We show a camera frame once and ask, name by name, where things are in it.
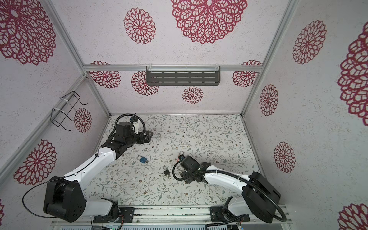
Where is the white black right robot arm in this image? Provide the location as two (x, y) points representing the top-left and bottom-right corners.
(172, 154), (287, 230)

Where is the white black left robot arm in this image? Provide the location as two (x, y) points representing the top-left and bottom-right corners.
(43, 114), (153, 222)

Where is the blue padlock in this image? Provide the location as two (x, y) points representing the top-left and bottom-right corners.
(137, 156), (149, 164)

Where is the black padlock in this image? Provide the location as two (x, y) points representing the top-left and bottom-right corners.
(163, 166), (171, 178)

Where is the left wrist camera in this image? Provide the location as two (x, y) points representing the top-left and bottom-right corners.
(130, 117), (143, 134)

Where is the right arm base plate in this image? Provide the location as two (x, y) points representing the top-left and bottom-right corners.
(209, 206), (237, 222)

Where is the aluminium front rail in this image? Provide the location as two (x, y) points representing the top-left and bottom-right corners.
(50, 205), (293, 226)

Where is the grey metal wall shelf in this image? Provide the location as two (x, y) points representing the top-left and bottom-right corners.
(146, 66), (221, 86)

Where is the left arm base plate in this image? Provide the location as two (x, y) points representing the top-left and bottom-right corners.
(93, 207), (135, 223)

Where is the black wire wall basket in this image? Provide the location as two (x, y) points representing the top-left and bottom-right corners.
(50, 91), (87, 131)

